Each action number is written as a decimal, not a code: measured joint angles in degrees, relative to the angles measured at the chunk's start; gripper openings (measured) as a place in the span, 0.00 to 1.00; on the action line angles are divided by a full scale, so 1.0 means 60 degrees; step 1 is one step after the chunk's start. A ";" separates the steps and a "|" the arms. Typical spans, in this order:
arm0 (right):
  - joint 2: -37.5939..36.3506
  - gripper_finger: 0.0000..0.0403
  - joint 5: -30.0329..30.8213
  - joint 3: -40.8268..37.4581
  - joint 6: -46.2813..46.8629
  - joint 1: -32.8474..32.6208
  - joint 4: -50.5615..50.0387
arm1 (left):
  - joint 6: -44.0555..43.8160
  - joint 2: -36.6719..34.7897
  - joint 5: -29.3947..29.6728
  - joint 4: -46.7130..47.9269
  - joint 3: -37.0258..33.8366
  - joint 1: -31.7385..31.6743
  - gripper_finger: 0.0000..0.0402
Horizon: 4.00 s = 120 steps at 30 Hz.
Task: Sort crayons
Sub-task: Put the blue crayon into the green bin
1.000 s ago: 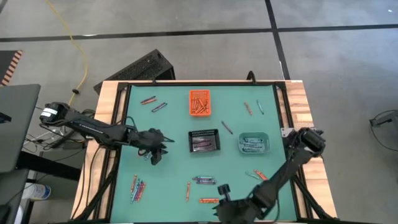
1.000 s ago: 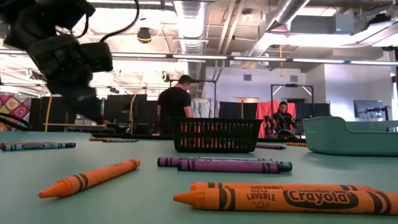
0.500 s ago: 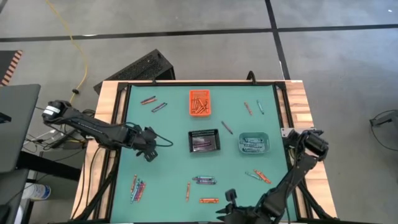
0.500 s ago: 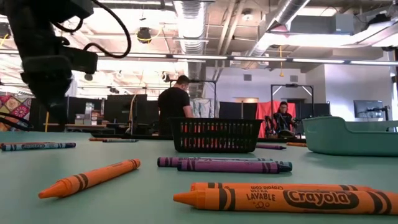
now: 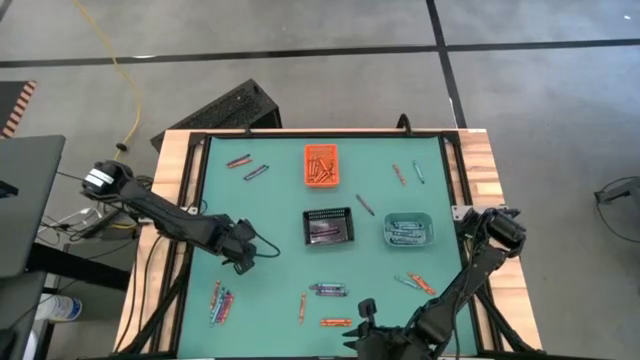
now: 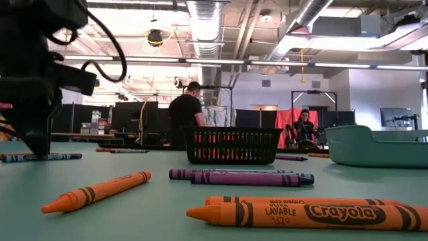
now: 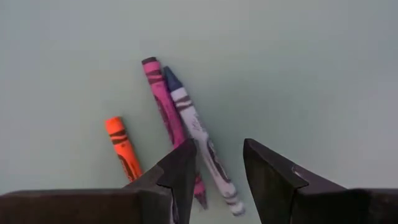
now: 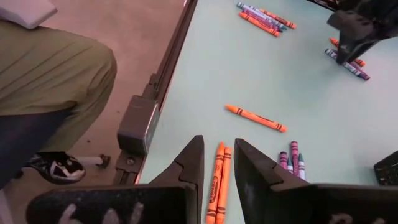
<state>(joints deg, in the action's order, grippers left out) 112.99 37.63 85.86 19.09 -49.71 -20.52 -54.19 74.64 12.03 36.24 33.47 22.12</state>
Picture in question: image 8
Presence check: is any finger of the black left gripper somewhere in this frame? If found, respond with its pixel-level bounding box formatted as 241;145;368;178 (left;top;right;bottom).
336;32;355;65
349;35;379;58

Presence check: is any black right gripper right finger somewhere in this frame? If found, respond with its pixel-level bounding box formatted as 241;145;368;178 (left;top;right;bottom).
234;139;312;224

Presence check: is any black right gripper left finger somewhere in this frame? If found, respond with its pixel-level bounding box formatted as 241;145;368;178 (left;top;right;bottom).
149;136;205;224

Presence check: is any blue violet crayon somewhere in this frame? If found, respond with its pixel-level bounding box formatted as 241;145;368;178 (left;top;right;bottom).
324;48;371;82

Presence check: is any black slotted plastic basket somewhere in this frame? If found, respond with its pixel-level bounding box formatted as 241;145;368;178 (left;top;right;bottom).
374;150;398;187

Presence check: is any green table mat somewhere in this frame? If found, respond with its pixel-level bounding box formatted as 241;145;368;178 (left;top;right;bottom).
136;0;398;224

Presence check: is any white stool leg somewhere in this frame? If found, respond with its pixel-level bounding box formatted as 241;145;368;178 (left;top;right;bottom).
76;154;112;169

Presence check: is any person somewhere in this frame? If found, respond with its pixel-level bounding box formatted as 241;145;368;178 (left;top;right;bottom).
0;18;118;190

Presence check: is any white flat object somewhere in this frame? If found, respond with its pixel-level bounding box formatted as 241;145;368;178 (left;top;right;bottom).
0;0;58;29

